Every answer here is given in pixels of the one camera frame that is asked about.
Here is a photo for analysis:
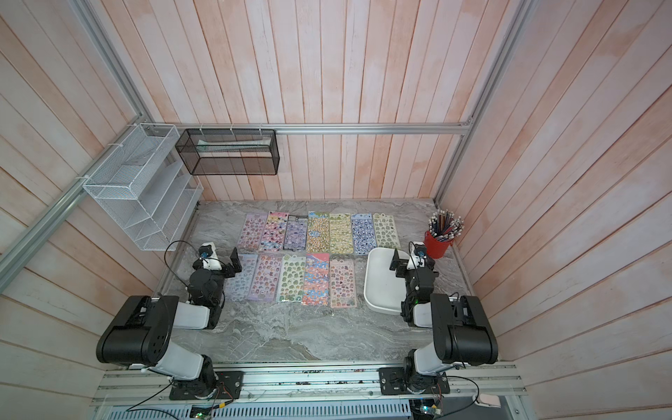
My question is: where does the pale pink sticker sheet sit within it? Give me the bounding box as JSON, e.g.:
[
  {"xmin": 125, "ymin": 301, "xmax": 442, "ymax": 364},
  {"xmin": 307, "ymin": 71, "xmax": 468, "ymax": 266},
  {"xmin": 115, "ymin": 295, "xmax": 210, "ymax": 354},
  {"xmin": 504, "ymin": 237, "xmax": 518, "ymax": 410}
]
[{"xmin": 237, "ymin": 213, "xmax": 268, "ymax": 251}]

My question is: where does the pink cartoon sticker sheet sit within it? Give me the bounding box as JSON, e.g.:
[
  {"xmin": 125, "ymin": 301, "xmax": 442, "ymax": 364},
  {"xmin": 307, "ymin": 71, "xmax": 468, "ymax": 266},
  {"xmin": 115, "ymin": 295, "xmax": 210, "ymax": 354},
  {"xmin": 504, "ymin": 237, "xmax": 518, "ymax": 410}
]
[{"xmin": 259, "ymin": 212, "xmax": 289, "ymax": 251}]

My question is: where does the green frog sticker sheet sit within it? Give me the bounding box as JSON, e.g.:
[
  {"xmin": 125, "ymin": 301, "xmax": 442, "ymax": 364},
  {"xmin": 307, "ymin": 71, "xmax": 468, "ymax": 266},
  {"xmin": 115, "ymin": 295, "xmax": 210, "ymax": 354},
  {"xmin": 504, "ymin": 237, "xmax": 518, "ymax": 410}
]
[{"xmin": 373, "ymin": 213, "xmax": 401, "ymax": 250}]

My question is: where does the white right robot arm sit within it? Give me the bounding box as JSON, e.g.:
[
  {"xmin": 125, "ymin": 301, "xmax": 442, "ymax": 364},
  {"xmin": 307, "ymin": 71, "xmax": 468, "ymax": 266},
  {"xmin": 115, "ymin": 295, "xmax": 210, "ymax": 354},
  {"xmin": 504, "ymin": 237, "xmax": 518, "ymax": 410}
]
[{"xmin": 390, "ymin": 241, "xmax": 499, "ymax": 382}]

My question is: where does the aluminium mounting rail base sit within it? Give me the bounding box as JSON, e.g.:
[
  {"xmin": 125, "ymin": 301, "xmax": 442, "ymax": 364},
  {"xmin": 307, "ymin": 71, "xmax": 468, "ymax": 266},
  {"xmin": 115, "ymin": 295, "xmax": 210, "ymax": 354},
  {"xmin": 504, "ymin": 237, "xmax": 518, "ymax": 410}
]
[{"xmin": 91, "ymin": 362, "xmax": 528, "ymax": 406}]

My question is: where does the bonbon drop sticker sheet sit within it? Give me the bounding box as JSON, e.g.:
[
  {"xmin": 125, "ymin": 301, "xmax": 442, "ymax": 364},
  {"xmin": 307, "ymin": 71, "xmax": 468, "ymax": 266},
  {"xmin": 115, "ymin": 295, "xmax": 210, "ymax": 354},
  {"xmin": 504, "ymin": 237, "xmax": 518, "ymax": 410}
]
[{"xmin": 329, "ymin": 258, "xmax": 357, "ymax": 309}]

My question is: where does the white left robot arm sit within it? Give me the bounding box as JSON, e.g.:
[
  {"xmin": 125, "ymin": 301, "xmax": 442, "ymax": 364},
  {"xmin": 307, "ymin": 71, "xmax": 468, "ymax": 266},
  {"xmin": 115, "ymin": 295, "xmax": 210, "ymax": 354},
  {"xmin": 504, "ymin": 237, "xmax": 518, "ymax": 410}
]
[{"xmin": 96, "ymin": 243, "xmax": 243, "ymax": 382}]

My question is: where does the bundle of coloured pencils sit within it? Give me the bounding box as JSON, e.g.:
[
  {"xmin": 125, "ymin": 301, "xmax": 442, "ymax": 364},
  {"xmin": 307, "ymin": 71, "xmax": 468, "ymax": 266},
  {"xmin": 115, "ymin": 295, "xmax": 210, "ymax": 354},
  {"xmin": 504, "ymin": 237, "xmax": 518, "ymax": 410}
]
[{"xmin": 428, "ymin": 209, "xmax": 464, "ymax": 243}]

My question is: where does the red metal pencil bucket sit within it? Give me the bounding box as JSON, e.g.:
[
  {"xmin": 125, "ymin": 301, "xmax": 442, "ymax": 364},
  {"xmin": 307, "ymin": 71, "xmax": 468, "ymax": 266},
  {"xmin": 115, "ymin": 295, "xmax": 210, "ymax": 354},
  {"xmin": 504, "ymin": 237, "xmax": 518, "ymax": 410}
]
[{"xmin": 423, "ymin": 231, "xmax": 453, "ymax": 260}]

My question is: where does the green dinosaur sticker sheet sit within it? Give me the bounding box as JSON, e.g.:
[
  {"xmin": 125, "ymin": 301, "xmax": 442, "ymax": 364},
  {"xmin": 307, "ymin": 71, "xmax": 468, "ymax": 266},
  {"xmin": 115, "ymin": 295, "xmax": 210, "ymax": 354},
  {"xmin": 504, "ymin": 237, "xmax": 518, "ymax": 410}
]
[{"xmin": 276, "ymin": 255, "xmax": 306, "ymax": 303}]

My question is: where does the purple animal sticker sheet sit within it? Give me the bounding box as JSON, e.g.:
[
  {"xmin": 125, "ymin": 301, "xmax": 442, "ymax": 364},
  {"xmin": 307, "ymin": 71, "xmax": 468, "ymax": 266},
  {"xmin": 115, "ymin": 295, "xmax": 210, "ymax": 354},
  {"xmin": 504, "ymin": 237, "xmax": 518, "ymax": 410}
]
[{"xmin": 247, "ymin": 254, "xmax": 283, "ymax": 302}]

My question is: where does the puffy gem sticker sheet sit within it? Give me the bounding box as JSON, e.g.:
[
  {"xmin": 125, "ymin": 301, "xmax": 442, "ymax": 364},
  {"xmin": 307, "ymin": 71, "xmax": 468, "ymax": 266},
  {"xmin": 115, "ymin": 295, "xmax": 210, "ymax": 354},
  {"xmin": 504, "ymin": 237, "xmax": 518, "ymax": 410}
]
[{"xmin": 283, "ymin": 215, "xmax": 308, "ymax": 251}]

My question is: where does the panda sticker sheet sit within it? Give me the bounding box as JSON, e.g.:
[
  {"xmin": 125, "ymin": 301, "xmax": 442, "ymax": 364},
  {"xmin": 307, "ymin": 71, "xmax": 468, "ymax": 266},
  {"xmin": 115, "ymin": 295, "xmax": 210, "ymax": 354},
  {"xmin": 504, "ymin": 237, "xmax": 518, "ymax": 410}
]
[{"xmin": 306, "ymin": 212, "xmax": 330, "ymax": 253}]

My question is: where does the blue penguin sticker sheet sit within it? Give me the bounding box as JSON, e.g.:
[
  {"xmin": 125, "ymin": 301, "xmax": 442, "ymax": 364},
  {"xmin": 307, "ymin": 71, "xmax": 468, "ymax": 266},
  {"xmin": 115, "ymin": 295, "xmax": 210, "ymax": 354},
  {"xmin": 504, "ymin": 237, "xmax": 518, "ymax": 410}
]
[{"xmin": 351, "ymin": 213, "xmax": 377, "ymax": 256}]

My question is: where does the white wire mesh shelf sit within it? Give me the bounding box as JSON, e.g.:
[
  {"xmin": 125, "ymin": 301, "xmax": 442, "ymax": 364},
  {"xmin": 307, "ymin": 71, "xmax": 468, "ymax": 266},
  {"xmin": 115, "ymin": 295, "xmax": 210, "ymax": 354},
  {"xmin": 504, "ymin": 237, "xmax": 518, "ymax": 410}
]
[{"xmin": 84, "ymin": 124, "xmax": 203, "ymax": 252}]

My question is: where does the black wire mesh basket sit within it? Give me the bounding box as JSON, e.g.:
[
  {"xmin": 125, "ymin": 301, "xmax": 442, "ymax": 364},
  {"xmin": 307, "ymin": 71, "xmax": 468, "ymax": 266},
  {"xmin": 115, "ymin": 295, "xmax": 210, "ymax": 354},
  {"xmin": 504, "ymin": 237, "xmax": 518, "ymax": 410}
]
[{"xmin": 176, "ymin": 128, "xmax": 280, "ymax": 176}]

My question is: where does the white plastic storage box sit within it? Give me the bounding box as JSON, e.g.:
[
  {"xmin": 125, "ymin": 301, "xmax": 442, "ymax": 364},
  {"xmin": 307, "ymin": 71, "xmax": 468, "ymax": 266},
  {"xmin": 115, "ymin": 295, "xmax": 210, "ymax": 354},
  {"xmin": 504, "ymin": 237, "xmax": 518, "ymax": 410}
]
[{"xmin": 363, "ymin": 248, "xmax": 406, "ymax": 316}]

